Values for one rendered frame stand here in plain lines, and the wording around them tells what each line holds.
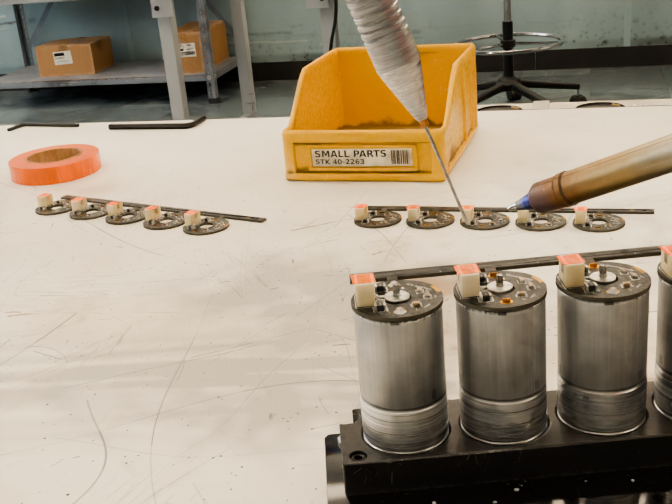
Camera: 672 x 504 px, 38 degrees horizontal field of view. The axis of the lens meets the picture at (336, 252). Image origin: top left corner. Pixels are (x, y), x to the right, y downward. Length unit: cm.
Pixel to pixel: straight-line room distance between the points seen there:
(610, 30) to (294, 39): 149
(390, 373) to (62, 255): 29
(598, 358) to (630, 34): 446
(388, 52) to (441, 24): 452
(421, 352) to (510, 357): 2
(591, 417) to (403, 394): 5
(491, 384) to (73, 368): 19
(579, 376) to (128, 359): 19
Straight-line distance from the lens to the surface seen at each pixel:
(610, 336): 27
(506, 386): 27
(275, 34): 493
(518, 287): 27
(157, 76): 465
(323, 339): 39
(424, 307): 26
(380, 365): 26
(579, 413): 28
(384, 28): 23
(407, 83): 23
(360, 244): 48
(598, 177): 23
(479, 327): 26
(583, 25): 471
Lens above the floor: 92
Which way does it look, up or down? 21 degrees down
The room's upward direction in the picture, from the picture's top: 5 degrees counter-clockwise
